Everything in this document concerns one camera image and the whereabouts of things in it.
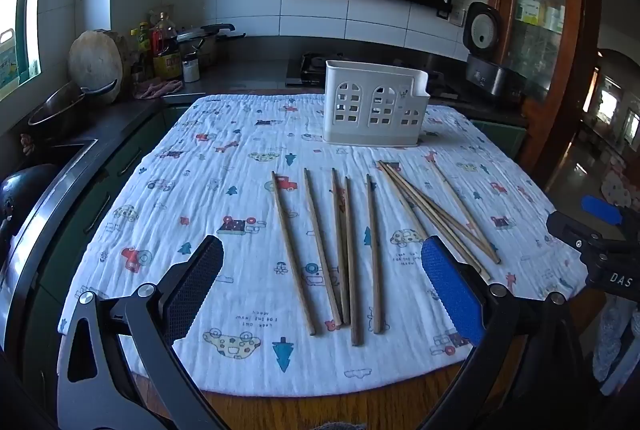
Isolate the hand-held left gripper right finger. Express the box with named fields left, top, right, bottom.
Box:
left=421, top=235, right=596, bottom=430

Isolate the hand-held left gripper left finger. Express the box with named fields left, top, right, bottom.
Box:
left=56, top=235, right=231, bottom=430

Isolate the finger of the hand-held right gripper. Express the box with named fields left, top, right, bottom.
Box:
left=581, top=195, right=640, bottom=231
left=546, top=210, right=608, bottom=261

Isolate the wooden chopstick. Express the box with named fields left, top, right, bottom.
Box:
left=381, top=161, right=483, bottom=273
left=378, top=160, right=430, bottom=238
left=391, top=165, right=502, bottom=265
left=431, top=161, right=502, bottom=262
left=303, top=167, right=344, bottom=328
left=365, top=173, right=385, bottom=335
left=344, top=176, right=363, bottom=347
left=271, top=170, right=318, bottom=337
left=383, top=163, right=495, bottom=281
left=331, top=167, right=351, bottom=326

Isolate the white plastic utensil holder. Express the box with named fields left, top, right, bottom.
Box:
left=322, top=59, right=432, bottom=147

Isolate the white cartoon printed cloth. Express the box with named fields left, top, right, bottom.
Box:
left=57, top=93, right=588, bottom=398

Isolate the green base cabinet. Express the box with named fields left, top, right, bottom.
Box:
left=30, top=107, right=188, bottom=361

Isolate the wooden glass door cabinet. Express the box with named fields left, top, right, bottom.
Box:
left=487, top=0, right=601, bottom=196

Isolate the grey knit garment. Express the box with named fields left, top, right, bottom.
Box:
left=310, top=420, right=371, bottom=430

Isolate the kitchen sink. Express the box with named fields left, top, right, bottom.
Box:
left=0, top=137, right=98, bottom=211

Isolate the pink rag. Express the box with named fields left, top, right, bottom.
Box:
left=134, top=79, right=184, bottom=100

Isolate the row of small boxes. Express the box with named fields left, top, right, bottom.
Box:
left=515, top=0, right=566, bottom=31

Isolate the black rice cooker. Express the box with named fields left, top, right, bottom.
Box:
left=462, top=1, right=526, bottom=98

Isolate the dark kitchen counter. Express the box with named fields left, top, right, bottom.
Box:
left=0, top=35, right=531, bottom=191

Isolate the large cooking oil bottle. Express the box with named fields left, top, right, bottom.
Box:
left=151, top=12, right=183, bottom=81

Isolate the metal pot with lid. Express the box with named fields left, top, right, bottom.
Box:
left=176, top=23, right=247, bottom=68

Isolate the round wooden cutting board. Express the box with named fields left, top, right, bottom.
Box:
left=67, top=29, right=132, bottom=105

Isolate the green capped sauce bottle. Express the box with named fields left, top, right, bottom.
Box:
left=131, top=21, right=153, bottom=56

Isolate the metal wok with black handle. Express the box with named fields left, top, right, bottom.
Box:
left=27, top=78, right=118, bottom=141

